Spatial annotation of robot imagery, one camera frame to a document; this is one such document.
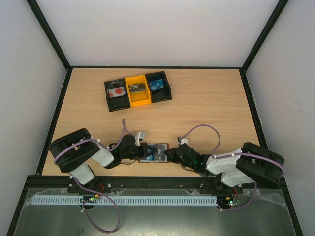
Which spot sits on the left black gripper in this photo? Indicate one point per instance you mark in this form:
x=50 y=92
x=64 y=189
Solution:
x=144 y=146

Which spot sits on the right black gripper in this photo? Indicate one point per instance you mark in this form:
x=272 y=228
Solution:
x=174 y=154

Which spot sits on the brown leather card holder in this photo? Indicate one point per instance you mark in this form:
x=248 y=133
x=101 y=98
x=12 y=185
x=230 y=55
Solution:
x=151 y=149

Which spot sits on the blue VIP card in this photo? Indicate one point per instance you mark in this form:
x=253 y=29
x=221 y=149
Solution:
x=158 y=85

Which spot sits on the black VIP logo card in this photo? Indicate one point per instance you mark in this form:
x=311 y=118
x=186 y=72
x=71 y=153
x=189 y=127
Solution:
x=159 y=154

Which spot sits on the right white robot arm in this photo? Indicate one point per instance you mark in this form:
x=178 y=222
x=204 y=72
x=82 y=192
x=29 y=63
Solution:
x=249 y=164

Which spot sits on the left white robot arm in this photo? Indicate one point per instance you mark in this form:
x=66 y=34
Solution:
x=71 y=152

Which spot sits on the black grey card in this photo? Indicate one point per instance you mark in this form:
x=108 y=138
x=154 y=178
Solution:
x=137 y=87

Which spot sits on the red white card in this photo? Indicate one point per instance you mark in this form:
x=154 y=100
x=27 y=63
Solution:
x=116 y=92

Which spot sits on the yellow middle bin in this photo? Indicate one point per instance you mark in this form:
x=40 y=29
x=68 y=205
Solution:
x=139 y=98

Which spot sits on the right black bin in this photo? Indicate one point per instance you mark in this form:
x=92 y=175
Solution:
x=159 y=86

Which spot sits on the black bin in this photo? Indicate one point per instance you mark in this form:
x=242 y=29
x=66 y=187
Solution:
x=159 y=86
x=117 y=103

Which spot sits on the left black bin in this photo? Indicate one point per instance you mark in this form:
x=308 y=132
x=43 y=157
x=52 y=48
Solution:
x=117 y=103

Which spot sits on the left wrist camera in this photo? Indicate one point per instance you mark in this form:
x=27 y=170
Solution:
x=139 y=137

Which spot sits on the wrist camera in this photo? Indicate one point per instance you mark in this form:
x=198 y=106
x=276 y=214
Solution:
x=139 y=137
x=182 y=141

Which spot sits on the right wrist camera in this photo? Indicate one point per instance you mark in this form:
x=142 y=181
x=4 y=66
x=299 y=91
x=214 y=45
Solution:
x=182 y=141

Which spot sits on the white slotted cable duct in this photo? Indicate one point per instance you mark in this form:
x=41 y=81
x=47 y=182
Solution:
x=125 y=200

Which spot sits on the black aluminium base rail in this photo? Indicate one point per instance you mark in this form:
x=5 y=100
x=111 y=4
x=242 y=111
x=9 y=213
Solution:
x=205 y=185

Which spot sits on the black enclosure frame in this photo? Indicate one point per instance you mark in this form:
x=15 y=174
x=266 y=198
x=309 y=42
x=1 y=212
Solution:
x=254 y=112

